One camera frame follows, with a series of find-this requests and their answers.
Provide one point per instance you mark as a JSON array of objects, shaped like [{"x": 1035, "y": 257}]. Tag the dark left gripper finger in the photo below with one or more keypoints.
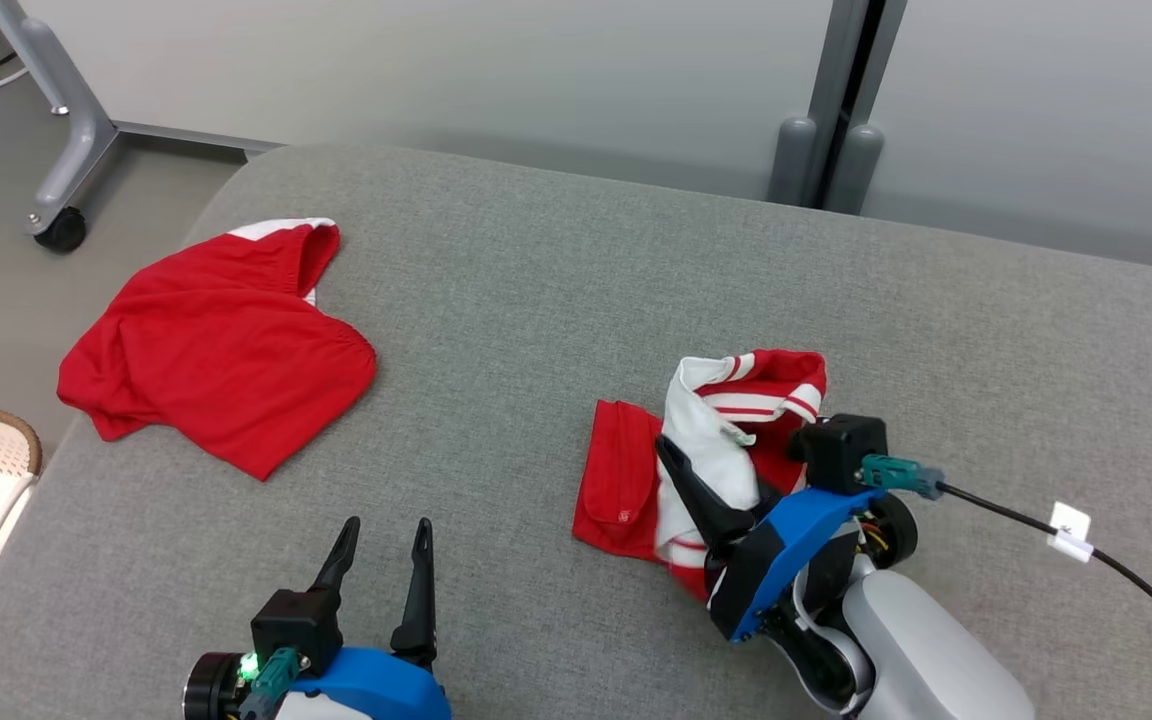
[
  {"x": 421, "y": 610},
  {"x": 338, "y": 565}
]

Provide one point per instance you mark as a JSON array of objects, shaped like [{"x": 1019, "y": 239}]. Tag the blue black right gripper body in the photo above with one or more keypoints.
[{"x": 786, "y": 545}]

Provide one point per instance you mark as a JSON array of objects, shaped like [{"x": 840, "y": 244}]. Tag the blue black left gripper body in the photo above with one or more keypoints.
[{"x": 386, "y": 685}]

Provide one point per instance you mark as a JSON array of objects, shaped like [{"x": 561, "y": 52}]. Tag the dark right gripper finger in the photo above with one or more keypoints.
[{"x": 701, "y": 500}]

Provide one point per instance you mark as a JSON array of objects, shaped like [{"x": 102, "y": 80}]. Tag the red white basketball jersey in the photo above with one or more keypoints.
[{"x": 626, "y": 480}]

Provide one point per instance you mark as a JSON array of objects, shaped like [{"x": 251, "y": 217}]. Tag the red shorts with white stripe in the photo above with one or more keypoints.
[{"x": 226, "y": 370}]

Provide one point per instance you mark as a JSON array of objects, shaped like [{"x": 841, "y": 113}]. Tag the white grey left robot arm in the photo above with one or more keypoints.
[{"x": 321, "y": 708}]

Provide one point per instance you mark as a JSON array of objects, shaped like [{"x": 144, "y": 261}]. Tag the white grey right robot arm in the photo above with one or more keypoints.
[{"x": 926, "y": 650}]

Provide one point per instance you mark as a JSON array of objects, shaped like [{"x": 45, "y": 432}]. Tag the grey cylindrical partition foot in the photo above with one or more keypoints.
[
  {"x": 854, "y": 170},
  {"x": 794, "y": 165}
]

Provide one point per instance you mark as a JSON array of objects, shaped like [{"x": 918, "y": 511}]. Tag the grey stand leg with caster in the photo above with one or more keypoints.
[{"x": 76, "y": 150}]

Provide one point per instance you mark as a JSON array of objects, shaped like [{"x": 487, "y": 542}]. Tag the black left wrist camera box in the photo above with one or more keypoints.
[{"x": 296, "y": 625}]

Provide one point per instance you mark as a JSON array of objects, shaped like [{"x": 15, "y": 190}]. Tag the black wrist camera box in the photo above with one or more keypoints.
[
  {"x": 296, "y": 625},
  {"x": 841, "y": 450}
]

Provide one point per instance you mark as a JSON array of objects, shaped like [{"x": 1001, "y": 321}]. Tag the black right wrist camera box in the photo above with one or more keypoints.
[{"x": 841, "y": 450}]

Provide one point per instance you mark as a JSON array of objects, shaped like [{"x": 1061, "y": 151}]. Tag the grey partition post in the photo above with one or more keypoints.
[{"x": 841, "y": 60}]

